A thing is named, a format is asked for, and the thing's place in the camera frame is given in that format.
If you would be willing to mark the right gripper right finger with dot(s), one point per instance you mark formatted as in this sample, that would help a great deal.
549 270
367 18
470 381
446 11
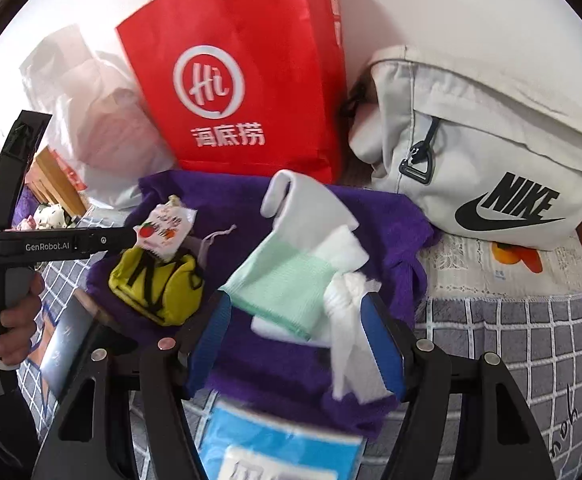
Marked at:
391 343

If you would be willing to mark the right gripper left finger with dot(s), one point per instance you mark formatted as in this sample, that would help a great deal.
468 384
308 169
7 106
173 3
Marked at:
204 354

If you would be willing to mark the white tissue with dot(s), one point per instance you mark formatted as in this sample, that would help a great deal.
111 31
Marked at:
354 369

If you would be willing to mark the yellow and black pouch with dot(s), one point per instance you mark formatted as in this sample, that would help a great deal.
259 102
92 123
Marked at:
168 293

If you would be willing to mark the white and mint sock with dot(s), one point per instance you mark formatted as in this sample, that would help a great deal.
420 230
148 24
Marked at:
283 280

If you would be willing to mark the white strawberry snack packet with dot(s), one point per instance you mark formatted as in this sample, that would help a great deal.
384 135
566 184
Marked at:
165 229

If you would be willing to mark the person's left hand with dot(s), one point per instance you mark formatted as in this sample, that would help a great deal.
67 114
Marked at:
15 344

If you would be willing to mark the pile of patterned cloths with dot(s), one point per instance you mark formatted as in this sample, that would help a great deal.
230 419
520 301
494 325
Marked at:
46 217

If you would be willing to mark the purple fleece towel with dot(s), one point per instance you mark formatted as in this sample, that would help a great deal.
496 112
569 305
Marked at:
221 201

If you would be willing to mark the clear plastic pouch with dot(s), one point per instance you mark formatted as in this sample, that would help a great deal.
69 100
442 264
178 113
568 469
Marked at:
202 246

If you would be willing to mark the blue tissue pack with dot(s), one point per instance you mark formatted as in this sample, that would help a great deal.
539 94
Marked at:
242 444

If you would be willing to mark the dark green hardcover book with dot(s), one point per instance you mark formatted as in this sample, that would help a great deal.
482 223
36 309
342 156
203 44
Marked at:
71 338

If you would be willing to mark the grey plaid bed sheet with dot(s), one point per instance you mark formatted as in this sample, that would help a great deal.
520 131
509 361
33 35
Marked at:
539 338

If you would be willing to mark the white plastic shopping bag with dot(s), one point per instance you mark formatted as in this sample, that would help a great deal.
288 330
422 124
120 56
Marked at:
100 131

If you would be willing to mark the beige Nike waist bag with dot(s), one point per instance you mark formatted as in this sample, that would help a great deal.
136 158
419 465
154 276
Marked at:
482 153

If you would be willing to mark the red paper shopping bag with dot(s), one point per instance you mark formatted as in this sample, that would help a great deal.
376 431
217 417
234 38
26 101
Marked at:
243 86

